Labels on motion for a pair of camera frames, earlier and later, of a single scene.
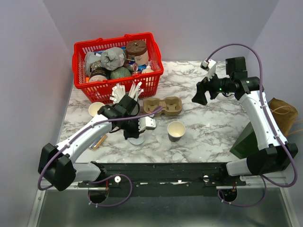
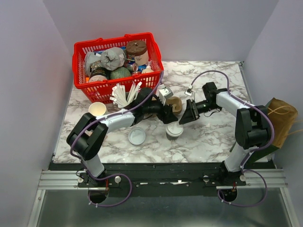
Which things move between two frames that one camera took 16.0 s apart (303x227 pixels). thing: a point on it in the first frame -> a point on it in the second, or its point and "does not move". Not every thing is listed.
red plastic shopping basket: [99, 64] does not move
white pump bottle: [148, 69] does not move
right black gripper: [202, 87] -> [191, 112]
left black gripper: [135, 134] -> [168, 117]
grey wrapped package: [112, 58] does not move
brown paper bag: [286, 114] does not move
